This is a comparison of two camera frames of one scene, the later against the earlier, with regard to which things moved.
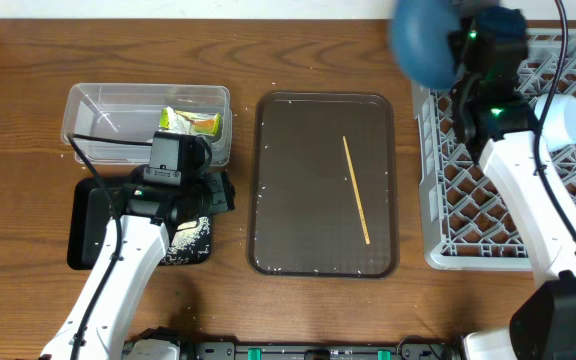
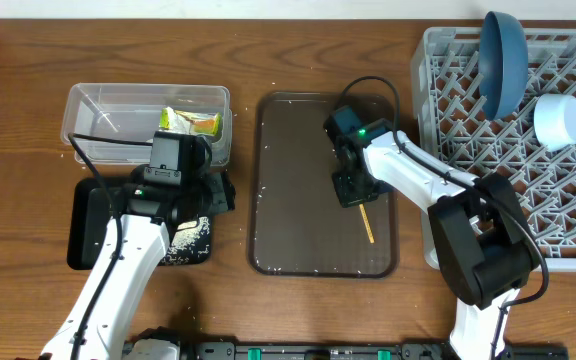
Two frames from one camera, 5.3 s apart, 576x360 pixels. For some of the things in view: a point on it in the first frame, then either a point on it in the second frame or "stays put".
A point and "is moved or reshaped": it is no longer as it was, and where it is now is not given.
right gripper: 524,37 -> 350,197
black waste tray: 95,200 stays put
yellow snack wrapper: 191,122 stays put
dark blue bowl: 423,42 is moved or reshaped
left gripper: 220,201 stays put
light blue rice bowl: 564,122 stays put
